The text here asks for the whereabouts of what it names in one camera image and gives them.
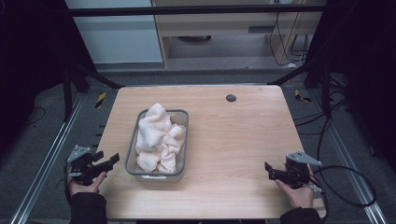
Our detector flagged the person's left hand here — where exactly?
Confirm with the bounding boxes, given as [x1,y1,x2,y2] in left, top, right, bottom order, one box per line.
[68,171,107,198]

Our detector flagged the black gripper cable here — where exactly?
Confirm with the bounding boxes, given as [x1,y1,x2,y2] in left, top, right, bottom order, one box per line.
[309,164,377,208]

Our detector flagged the white towel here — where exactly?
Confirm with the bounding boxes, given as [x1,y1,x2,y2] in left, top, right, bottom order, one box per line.
[134,103,188,175]

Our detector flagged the grey plastic bin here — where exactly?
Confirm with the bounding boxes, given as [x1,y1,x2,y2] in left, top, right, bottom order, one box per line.
[123,108,191,184]

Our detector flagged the black horizontal bar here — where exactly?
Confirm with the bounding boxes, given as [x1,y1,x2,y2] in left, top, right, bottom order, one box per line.
[65,3,327,18]

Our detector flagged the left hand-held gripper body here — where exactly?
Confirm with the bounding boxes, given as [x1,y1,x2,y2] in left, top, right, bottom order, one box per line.
[66,145,108,187]

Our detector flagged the dark curtain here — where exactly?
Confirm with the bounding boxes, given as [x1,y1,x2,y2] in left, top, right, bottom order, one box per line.
[0,0,96,153]
[306,0,396,172]

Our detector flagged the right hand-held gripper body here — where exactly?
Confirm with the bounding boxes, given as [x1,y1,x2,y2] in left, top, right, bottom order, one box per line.
[273,150,323,190]

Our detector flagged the black metal stand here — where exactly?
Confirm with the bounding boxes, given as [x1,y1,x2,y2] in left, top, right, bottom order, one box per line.
[266,57,333,119]
[61,60,126,123]

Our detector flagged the thin black floor cable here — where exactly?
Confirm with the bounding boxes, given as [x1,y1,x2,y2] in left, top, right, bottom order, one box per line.
[23,106,47,126]

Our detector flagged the yellow black floor tape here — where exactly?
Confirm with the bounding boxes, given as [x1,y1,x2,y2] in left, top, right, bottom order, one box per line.
[94,91,107,109]
[293,89,313,104]

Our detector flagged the light wooden desk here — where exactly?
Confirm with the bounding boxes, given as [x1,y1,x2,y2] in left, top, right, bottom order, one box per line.
[150,0,329,69]

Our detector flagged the black hanging cables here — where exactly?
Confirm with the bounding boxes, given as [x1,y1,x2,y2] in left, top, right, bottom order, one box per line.
[268,11,310,67]

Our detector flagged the white cabinet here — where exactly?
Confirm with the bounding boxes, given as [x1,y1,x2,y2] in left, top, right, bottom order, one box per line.
[64,0,164,65]

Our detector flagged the aluminium floor rail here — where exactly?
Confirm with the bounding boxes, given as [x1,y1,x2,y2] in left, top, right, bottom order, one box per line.
[309,88,389,224]
[8,92,86,224]

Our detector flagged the person's right hand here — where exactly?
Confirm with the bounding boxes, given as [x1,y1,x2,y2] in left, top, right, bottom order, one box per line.
[274,164,315,210]

